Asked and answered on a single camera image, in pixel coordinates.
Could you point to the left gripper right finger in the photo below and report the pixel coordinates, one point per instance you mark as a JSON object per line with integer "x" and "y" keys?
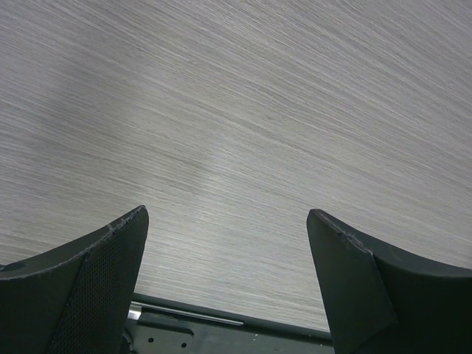
{"x": 379, "y": 298}

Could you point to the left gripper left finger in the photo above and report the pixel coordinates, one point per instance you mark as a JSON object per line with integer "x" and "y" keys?
{"x": 74, "y": 298}

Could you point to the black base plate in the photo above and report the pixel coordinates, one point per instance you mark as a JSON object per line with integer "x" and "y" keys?
{"x": 157, "y": 325}

